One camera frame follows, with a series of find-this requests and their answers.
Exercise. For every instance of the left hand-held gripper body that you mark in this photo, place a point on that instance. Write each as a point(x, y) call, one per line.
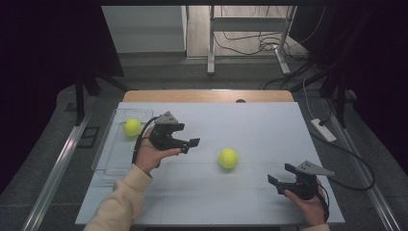
point(163, 136)

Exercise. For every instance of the white metal stand frame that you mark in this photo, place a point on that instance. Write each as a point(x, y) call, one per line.
point(210, 38)

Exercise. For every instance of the yellow tennis ball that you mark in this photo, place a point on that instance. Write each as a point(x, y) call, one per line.
point(228, 158)
point(132, 127)

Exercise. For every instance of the white board mat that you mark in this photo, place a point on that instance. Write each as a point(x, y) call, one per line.
point(198, 199)

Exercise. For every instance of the aluminium floor rail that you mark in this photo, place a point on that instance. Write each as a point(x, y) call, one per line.
point(362, 173)
point(57, 170)

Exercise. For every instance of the white power strip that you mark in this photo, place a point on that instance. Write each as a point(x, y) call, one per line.
point(323, 130)

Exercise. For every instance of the person's left hand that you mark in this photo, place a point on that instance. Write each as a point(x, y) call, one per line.
point(149, 157)

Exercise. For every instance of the dark floor socket cover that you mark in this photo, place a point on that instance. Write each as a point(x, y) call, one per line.
point(89, 137)

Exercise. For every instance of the clear plastic tray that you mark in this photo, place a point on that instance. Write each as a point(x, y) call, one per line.
point(112, 154)

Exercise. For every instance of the white cabinet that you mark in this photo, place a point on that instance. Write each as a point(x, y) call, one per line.
point(144, 29)

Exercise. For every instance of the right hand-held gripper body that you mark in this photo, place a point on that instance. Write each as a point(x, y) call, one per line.
point(303, 187)

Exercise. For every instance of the person's right hand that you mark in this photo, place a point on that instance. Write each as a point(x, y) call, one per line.
point(309, 210)

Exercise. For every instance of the black curtain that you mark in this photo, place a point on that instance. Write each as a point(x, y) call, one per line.
point(378, 64)
point(38, 64)

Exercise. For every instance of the black metal stand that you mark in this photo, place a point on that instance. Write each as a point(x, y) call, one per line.
point(79, 96)
point(340, 102)

